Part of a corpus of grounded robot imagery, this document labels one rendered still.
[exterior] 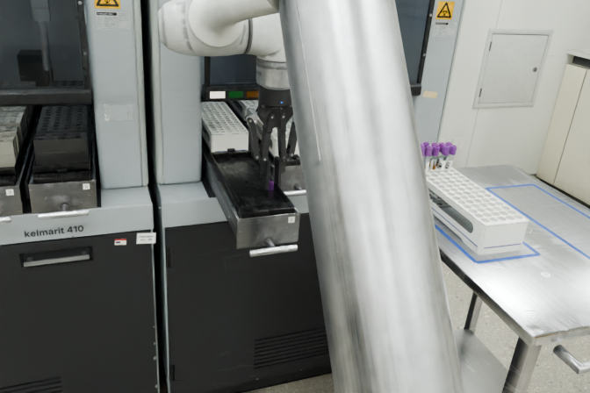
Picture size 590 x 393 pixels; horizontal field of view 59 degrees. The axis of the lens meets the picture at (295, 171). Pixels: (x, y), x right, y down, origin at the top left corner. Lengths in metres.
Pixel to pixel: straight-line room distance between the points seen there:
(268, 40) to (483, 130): 2.36
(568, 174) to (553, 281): 2.53
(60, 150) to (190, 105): 0.32
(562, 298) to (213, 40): 0.74
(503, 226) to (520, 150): 2.51
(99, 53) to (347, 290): 0.96
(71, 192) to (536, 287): 0.96
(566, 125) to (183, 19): 2.84
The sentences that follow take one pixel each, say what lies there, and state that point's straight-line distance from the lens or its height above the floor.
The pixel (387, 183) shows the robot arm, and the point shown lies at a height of 1.16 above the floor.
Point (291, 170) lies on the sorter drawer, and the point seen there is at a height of 0.79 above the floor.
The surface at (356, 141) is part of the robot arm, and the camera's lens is 0.39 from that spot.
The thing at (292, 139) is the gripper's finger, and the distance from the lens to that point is 1.15.
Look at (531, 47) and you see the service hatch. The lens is 3.30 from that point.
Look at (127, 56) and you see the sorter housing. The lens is 1.25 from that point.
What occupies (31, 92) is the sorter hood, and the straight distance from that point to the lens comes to 1.26.
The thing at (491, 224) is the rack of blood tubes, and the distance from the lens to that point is 1.00.
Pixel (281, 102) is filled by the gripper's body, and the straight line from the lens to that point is 1.09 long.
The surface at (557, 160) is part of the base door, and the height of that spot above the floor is 0.24.
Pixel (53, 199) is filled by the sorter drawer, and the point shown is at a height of 0.77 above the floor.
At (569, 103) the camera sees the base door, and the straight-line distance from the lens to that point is 3.50.
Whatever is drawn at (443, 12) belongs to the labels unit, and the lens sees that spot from 1.52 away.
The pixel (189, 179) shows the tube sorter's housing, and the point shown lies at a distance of 1.36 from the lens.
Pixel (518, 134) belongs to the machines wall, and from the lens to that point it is 3.46.
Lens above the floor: 1.31
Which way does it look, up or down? 23 degrees down
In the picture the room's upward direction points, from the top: 4 degrees clockwise
